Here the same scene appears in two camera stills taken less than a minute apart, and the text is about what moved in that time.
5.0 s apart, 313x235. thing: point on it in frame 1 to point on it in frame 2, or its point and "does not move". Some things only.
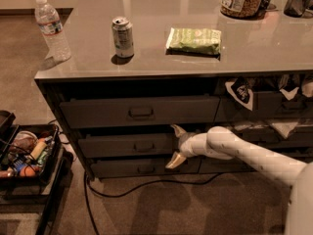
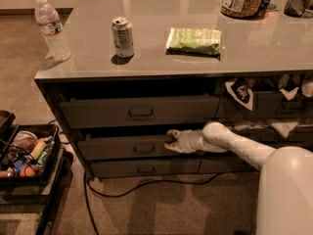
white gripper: (187, 145) to (185, 141)
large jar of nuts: (242, 1) does not move
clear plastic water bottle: (48, 19) does not move
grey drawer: (136, 146) does not move
